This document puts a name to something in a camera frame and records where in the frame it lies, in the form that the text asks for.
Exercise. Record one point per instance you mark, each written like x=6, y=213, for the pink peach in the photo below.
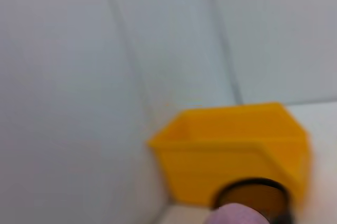
x=234, y=214

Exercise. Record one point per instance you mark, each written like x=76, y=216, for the black mesh pen holder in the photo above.
x=252, y=193

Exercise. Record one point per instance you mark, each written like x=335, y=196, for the yellow plastic bin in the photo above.
x=223, y=153

